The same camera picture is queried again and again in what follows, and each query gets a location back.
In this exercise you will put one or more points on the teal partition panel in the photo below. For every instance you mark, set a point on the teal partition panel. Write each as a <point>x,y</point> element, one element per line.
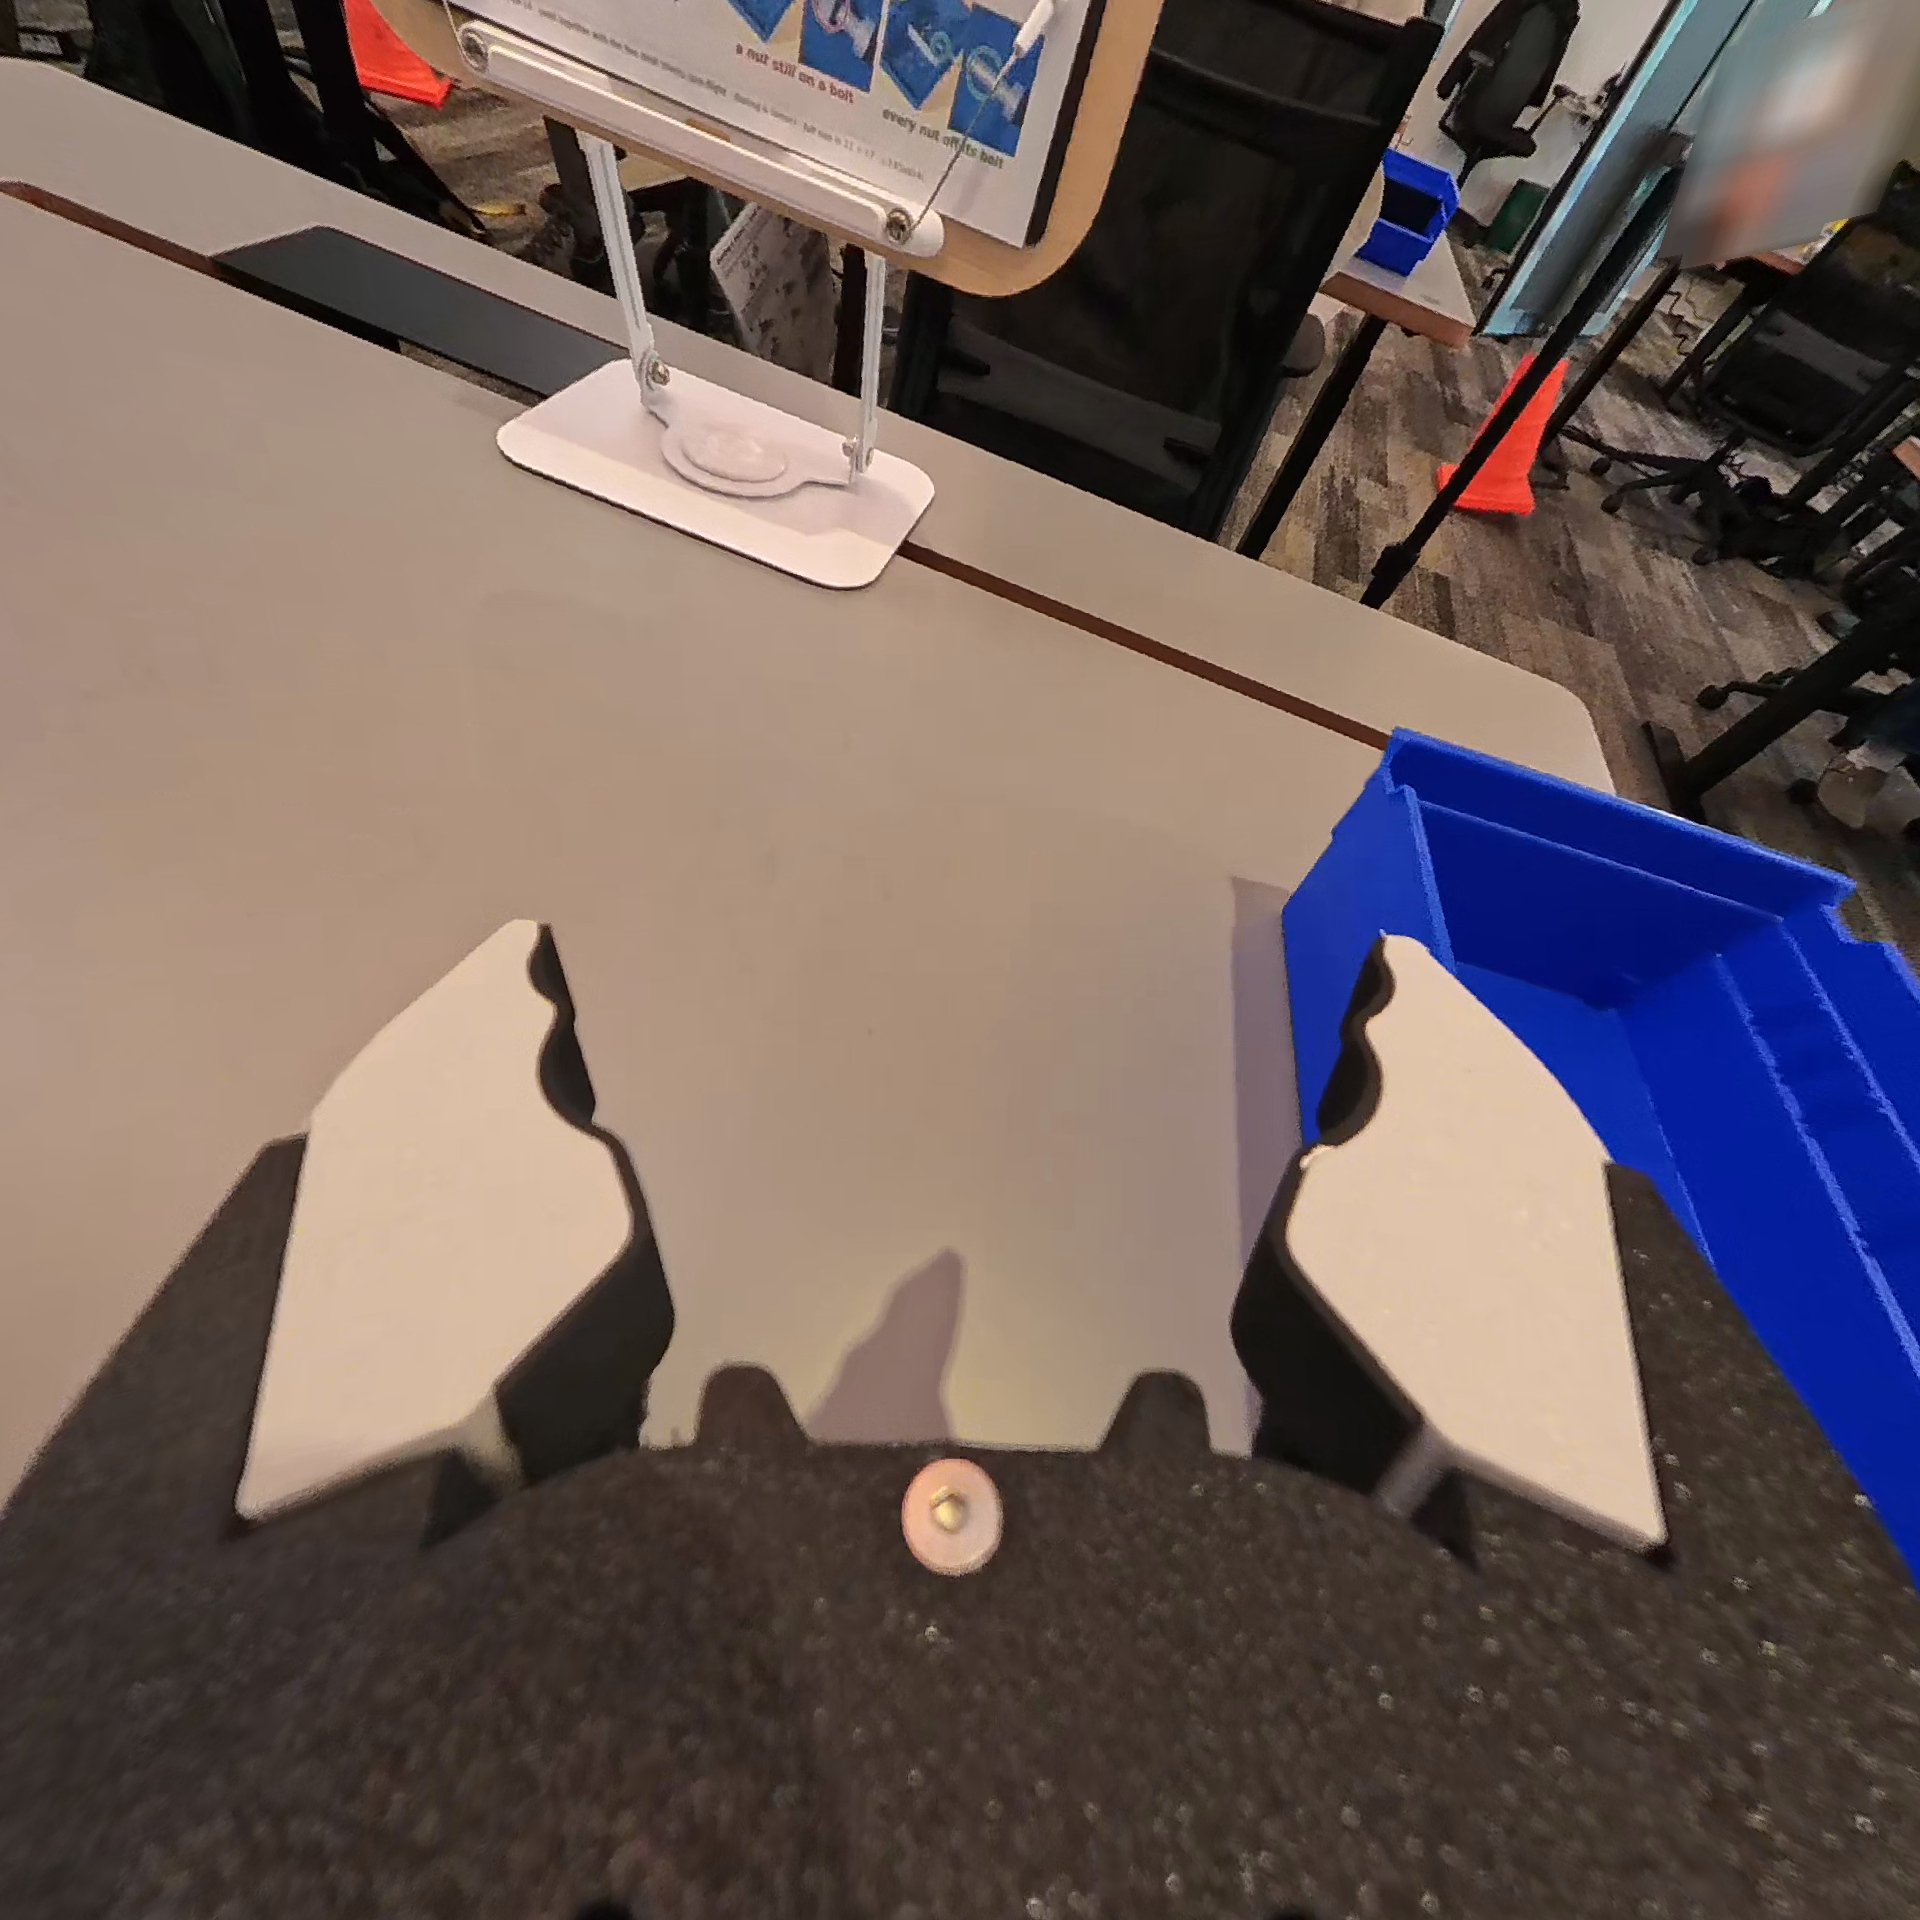
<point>1574,209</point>

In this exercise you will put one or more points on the black chair with jacket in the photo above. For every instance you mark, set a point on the black chair with jacket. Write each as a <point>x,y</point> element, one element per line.
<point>1516,76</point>

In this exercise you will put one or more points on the orange traffic cone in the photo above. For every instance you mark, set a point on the orange traffic cone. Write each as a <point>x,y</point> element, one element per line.
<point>1499,450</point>
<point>391,52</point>

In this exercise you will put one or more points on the printed paper sheet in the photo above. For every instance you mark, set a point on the printed paper sheet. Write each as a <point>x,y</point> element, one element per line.
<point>773,293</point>

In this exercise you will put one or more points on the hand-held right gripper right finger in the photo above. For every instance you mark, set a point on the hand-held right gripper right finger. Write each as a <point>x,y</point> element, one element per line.
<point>1472,1273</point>

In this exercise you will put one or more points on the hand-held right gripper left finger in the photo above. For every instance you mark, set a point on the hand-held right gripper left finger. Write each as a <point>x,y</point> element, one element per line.
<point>434,1227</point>

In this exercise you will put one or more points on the blue plastic bin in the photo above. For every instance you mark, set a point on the blue plastic bin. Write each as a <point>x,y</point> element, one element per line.
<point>1574,914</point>

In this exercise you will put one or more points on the white board stand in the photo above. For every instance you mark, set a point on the white board stand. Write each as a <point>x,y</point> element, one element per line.
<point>598,436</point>

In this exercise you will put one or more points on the small blue bin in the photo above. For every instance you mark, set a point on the small blue bin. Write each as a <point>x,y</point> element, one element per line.
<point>1413,225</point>

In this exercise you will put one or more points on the grey-top table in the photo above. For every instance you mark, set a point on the grey-top table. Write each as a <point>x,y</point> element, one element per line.
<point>1413,302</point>

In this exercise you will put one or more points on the black mesh office chair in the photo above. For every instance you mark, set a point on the black mesh office chair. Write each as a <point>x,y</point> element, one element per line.
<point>1171,302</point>

